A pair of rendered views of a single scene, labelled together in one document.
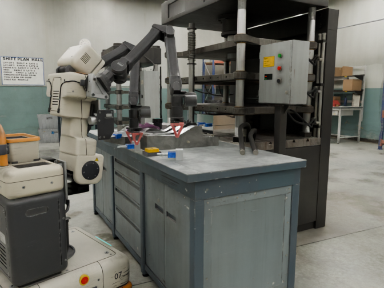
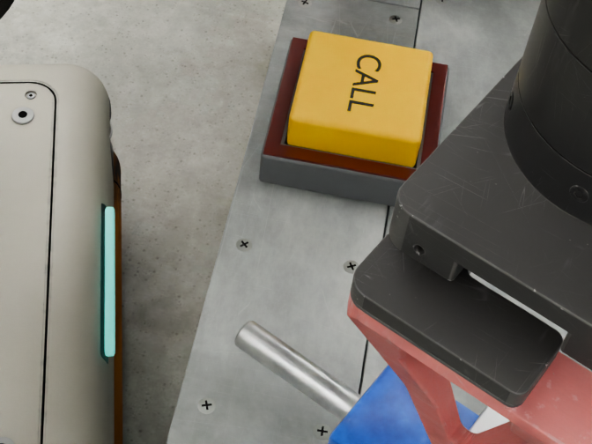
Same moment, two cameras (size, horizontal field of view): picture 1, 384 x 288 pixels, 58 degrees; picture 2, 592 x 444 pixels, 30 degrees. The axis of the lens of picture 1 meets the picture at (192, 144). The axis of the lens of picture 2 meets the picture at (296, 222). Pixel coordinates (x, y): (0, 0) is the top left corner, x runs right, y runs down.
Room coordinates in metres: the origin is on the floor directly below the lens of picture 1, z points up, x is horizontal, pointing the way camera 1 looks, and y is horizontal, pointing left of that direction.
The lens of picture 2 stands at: (1.54, 0.04, 1.20)
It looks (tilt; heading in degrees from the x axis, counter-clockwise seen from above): 53 degrees down; 33
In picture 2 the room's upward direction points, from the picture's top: 7 degrees clockwise
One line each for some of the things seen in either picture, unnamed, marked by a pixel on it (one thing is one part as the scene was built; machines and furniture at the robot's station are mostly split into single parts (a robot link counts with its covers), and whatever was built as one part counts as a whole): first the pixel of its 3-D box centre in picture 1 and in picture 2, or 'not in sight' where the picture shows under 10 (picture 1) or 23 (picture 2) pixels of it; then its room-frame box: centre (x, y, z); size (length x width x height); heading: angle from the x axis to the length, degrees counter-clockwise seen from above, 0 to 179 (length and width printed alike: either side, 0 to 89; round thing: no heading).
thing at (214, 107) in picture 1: (234, 113); not in sight; (3.15, -0.38, 0.96); 1.29 x 0.83 x 0.18; 29
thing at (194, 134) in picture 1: (175, 135); not in sight; (2.21, 0.11, 0.87); 0.50 x 0.26 x 0.14; 119
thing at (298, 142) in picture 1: (232, 135); not in sight; (3.16, -0.37, 0.76); 1.30 x 0.84 x 0.07; 29
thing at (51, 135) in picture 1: (52, 135); not in sight; (8.05, 3.30, 0.16); 0.60 x 0.42 x 0.33; 112
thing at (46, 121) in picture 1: (51, 121); not in sight; (8.05, 3.30, 0.49); 0.60 x 0.42 x 0.33; 112
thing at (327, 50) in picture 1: (271, 118); not in sight; (3.38, -0.78, 0.90); 1.31 x 0.16 x 1.80; 29
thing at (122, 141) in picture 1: (143, 132); not in sight; (2.48, 0.36, 0.86); 0.50 x 0.26 x 0.11; 136
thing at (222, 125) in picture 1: (228, 123); not in sight; (3.08, -0.33, 0.87); 0.50 x 0.27 x 0.17; 119
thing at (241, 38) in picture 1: (235, 58); not in sight; (3.14, -0.38, 1.45); 1.29 x 0.82 x 0.19; 29
